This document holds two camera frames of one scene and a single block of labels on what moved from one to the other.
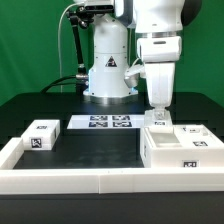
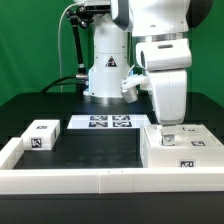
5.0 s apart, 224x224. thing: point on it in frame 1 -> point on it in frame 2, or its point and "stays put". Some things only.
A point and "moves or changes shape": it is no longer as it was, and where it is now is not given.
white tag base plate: x=106 y=122 stays put
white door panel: x=158 y=126 -> x=154 y=134
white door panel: x=197 y=136 stays put
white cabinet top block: x=41 y=135 stays put
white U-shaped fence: x=18 y=181 stays put
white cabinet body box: x=160 y=147 moves or changes shape
